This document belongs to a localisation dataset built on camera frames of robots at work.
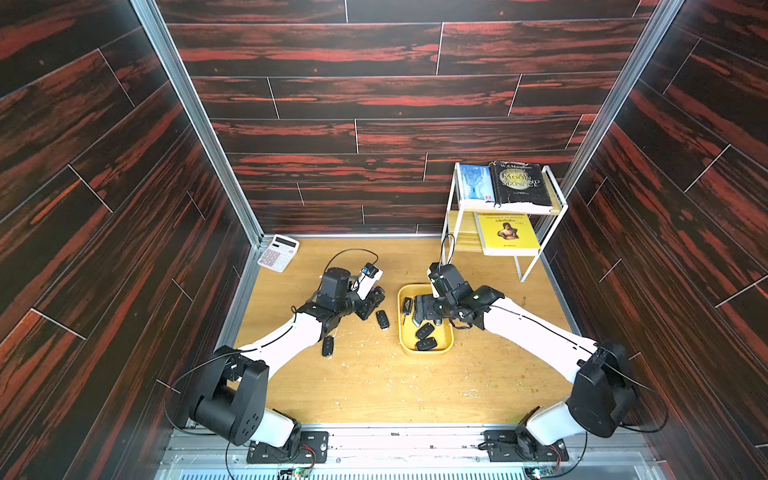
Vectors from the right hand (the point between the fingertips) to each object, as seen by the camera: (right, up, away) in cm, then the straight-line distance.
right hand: (433, 300), depth 86 cm
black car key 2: (-32, -15, +5) cm, 35 cm away
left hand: (-16, +2, 0) cm, 16 cm away
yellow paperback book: (+26, +21, +10) cm, 34 cm away
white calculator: (-55, +15, +27) cm, 63 cm away
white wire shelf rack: (+12, +22, +12) cm, 28 cm away
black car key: (-15, -7, +10) cm, 19 cm away
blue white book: (+13, +35, +2) cm, 38 cm away
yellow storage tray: (+5, -11, +7) cm, 14 cm away
